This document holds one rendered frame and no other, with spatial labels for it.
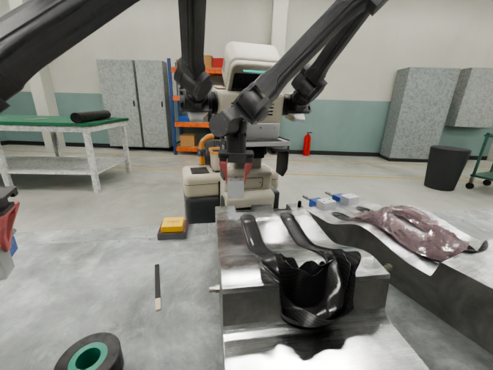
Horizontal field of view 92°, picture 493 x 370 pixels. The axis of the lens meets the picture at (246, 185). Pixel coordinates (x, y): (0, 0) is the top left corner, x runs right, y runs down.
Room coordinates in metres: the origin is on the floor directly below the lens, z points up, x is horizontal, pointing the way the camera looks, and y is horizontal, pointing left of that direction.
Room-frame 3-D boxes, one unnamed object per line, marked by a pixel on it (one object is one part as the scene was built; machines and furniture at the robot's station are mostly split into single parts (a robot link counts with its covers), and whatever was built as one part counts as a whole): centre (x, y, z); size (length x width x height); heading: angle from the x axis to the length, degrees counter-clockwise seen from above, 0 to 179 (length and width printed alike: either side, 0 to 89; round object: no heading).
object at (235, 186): (0.73, 0.03, 0.93); 0.13 x 0.05 x 0.05; 2
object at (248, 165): (0.69, 0.02, 0.99); 0.07 x 0.07 x 0.09; 2
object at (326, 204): (0.76, -0.24, 0.86); 0.13 x 0.05 x 0.05; 26
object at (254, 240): (0.42, -0.09, 0.92); 0.35 x 0.16 x 0.09; 9
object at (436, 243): (0.54, -0.41, 0.90); 0.26 x 0.18 x 0.08; 26
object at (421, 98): (5.53, -3.74, 0.98); 1.00 x 0.47 x 1.95; 88
